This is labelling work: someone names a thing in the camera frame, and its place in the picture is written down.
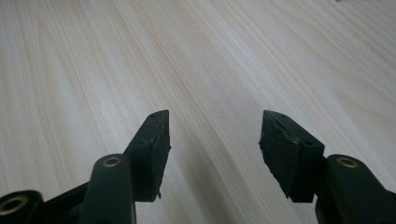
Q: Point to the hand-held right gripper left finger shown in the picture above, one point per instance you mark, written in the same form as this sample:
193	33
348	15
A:
149	161

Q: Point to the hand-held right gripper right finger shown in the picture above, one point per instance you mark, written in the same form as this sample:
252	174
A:
292	161

